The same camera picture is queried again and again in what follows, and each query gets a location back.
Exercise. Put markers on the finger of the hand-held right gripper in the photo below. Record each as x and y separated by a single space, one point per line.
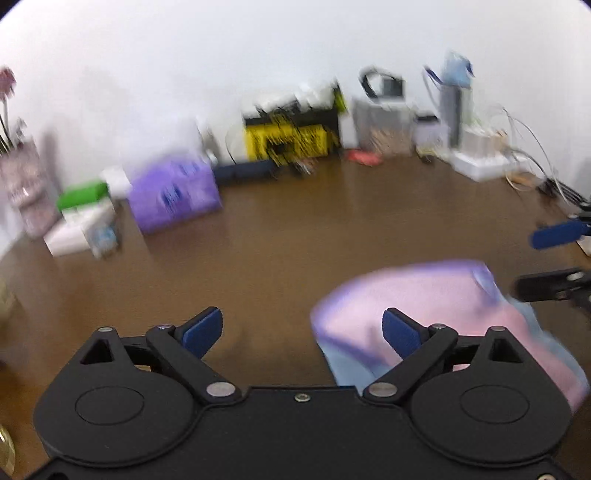
549 286
558 234

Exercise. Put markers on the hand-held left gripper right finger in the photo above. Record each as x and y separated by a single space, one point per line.
401 332

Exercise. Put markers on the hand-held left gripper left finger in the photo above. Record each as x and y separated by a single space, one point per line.
203 332

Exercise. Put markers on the pink and blue clothes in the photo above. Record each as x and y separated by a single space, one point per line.
438 290

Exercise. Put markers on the white charger plug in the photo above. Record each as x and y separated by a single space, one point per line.
473 141

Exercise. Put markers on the small blue packet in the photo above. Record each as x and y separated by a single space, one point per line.
104 240

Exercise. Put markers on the purple tissue pack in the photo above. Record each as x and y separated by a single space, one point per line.
175 194

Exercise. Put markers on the small black-lidded jar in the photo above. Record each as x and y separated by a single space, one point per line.
431 136

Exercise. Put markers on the flat white box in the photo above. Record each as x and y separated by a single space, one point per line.
69 235

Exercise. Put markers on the blue water bottle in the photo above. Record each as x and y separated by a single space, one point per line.
455 101

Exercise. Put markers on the small white box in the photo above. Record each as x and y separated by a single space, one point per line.
115 182

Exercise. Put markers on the red packet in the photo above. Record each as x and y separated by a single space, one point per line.
364 158

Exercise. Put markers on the green box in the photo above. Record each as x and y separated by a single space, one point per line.
81 196

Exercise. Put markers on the yellow and black box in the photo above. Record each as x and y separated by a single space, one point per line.
291 134

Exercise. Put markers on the pink textured vase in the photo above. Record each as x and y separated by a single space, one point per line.
25 194

